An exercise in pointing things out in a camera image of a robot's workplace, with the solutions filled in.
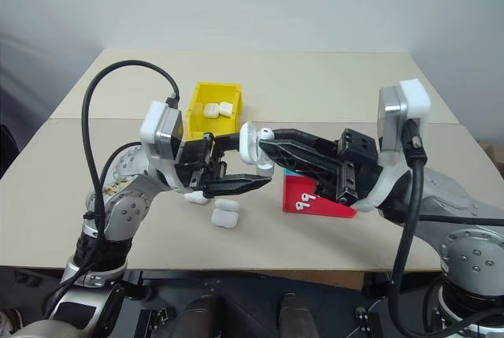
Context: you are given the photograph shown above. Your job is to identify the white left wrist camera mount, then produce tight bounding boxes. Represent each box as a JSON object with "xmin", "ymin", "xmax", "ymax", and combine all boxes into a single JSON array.
[{"xmin": 139, "ymin": 100, "xmax": 187, "ymax": 193}]

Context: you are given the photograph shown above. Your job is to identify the black object at table side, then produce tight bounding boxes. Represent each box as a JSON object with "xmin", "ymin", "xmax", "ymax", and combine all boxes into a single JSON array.
[{"xmin": 0, "ymin": 123, "xmax": 20, "ymax": 180}]

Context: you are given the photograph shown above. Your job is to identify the dark rounded shape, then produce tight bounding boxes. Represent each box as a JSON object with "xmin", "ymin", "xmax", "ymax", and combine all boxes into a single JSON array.
[
  {"xmin": 277, "ymin": 292, "xmax": 317, "ymax": 338},
  {"xmin": 176, "ymin": 294, "xmax": 221, "ymax": 338}
]

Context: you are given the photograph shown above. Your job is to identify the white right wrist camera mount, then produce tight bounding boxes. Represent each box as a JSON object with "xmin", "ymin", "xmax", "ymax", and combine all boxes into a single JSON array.
[{"xmin": 354, "ymin": 79, "xmax": 432, "ymax": 213}]

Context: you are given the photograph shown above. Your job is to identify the yellow plastic bin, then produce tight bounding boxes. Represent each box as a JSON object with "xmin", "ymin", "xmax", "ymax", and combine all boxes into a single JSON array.
[{"xmin": 184, "ymin": 81, "xmax": 243, "ymax": 143}]

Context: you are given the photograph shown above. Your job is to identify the red plastic tray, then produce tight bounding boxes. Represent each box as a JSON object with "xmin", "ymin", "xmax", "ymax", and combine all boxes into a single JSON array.
[{"xmin": 281, "ymin": 175, "xmax": 358, "ymax": 220}]

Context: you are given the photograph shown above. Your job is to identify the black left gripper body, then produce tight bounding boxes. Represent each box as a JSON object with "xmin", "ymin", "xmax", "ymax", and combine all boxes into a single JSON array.
[{"xmin": 173, "ymin": 132, "xmax": 229, "ymax": 193}]

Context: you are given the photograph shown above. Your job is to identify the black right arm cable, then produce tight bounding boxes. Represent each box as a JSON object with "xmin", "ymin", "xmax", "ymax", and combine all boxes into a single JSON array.
[{"xmin": 391, "ymin": 117, "xmax": 504, "ymax": 333}]

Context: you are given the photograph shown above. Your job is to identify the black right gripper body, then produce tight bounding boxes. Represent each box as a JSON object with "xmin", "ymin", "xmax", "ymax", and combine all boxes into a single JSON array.
[{"xmin": 313, "ymin": 128, "xmax": 384, "ymax": 206}]

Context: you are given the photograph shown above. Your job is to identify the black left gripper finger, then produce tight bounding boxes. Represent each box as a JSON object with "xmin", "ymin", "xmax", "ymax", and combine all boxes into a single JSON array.
[
  {"xmin": 212, "ymin": 132, "xmax": 243, "ymax": 158},
  {"xmin": 202, "ymin": 173, "xmax": 273, "ymax": 199}
]

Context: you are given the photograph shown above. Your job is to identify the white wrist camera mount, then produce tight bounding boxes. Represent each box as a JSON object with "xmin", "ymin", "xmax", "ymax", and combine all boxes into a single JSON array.
[
  {"xmin": 139, "ymin": 100, "xmax": 187, "ymax": 193},
  {"xmin": 354, "ymin": 79, "xmax": 432, "ymax": 213}
]

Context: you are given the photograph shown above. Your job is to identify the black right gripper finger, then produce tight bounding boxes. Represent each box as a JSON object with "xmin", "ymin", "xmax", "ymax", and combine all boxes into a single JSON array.
[
  {"xmin": 270, "ymin": 128, "xmax": 340, "ymax": 150},
  {"xmin": 259, "ymin": 138, "xmax": 343, "ymax": 184}
]

